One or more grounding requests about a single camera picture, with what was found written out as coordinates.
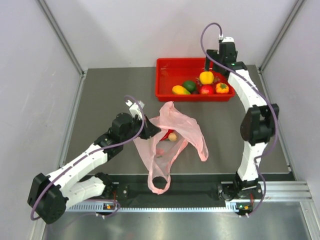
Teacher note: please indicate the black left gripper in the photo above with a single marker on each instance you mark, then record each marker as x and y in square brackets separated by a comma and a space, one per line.
[150, 129]

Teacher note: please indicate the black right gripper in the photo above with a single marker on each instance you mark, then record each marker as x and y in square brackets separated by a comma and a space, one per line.
[213, 54]

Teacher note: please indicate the fruit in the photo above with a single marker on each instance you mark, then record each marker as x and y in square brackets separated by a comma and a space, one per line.
[206, 77]

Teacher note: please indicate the red chili pepper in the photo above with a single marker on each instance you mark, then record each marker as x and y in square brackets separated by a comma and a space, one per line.
[165, 137]

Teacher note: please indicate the pink plastic bag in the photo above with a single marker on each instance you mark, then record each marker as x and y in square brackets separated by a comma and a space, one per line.
[158, 156]

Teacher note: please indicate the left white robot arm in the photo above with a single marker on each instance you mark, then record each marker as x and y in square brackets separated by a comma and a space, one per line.
[51, 195]

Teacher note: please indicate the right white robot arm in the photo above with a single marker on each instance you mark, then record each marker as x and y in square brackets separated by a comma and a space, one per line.
[258, 125]

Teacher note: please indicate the purple grape bunch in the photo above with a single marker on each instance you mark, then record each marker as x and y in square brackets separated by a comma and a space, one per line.
[199, 83]

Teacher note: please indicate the red apple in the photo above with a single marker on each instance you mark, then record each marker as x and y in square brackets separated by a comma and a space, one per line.
[207, 89]

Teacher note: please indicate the orange bell pepper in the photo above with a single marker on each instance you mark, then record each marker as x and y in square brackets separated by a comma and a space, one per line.
[222, 88]

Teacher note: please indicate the green avocado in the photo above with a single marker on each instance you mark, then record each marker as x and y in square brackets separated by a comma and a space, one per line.
[190, 86]

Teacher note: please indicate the yellow mango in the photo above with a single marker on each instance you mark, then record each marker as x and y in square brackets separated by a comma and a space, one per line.
[180, 90]

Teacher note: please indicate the red plastic tray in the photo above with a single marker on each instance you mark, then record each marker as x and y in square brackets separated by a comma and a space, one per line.
[171, 72]

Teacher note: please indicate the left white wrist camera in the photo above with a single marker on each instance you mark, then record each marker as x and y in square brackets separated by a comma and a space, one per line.
[135, 108]

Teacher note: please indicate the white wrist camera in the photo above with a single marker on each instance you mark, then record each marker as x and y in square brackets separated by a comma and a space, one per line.
[135, 108]
[226, 39]

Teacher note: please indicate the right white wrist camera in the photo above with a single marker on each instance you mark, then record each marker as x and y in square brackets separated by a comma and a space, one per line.
[226, 39]

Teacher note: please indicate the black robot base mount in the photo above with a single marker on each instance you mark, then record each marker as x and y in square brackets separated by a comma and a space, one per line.
[186, 190]

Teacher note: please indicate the grey slotted cable duct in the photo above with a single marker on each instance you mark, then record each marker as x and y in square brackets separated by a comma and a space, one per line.
[109, 207]

